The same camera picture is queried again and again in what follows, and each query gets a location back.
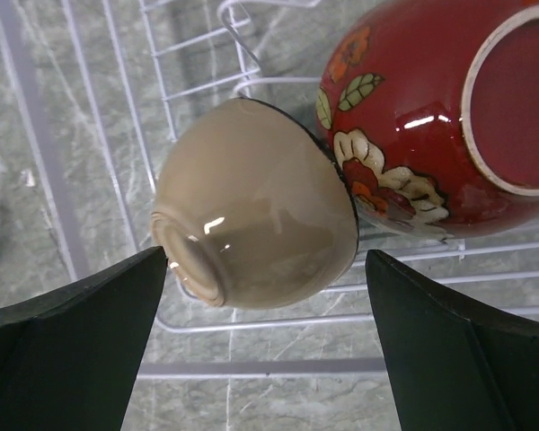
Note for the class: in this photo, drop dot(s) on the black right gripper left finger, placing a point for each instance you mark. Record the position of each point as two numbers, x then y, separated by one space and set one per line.
69 358

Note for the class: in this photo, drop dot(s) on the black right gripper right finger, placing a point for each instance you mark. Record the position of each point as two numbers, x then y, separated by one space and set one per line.
454 363

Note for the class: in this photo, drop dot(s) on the plain beige bowl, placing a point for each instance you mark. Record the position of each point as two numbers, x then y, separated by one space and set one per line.
252 210

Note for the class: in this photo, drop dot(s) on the red floral bowl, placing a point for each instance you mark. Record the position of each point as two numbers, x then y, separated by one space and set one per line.
431 109

